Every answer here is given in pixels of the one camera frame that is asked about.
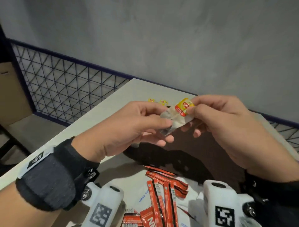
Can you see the person's right hand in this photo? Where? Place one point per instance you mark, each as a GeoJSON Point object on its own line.
{"type": "Point", "coordinates": [233, 131]}

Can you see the person's left hand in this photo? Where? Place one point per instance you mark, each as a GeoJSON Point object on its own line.
{"type": "Point", "coordinates": [121, 131]}

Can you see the brown plastic tray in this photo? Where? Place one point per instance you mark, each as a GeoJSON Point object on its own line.
{"type": "Point", "coordinates": [198, 154]}

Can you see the white tea bag yellow tag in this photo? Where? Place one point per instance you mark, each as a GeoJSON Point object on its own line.
{"type": "Point", "coordinates": [178, 121]}
{"type": "Point", "coordinates": [163, 102]}

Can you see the white sugar sachets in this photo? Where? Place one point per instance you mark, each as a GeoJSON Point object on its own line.
{"type": "Point", "coordinates": [142, 194]}

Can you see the red Nescafe coffee sachets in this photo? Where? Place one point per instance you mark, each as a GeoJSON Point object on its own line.
{"type": "Point", "coordinates": [163, 194]}

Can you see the person's left forearm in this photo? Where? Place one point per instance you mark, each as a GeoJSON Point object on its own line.
{"type": "Point", "coordinates": [23, 208]}

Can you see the white box with marker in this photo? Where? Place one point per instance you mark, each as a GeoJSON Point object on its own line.
{"type": "Point", "coordinates": [105, 203]}

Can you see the black left wrist band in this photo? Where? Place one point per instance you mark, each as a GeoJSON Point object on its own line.
{"type": "Point", "coordinates": [51, 180]}

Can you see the black metal table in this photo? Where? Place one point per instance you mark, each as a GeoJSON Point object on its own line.
{"type": "Point", "coordinates": [11, 145]}

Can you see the cardboard box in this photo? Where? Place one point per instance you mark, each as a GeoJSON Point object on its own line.
{"type": "Point", "coordinates": [14, 98]}

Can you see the dark cabinet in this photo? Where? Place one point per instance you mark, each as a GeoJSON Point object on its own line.
{"type": "Point", "coordinates": [3, 46]}

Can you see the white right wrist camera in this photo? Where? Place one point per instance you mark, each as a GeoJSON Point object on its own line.
{"type": "Point", "coordinates": [222, 201]}

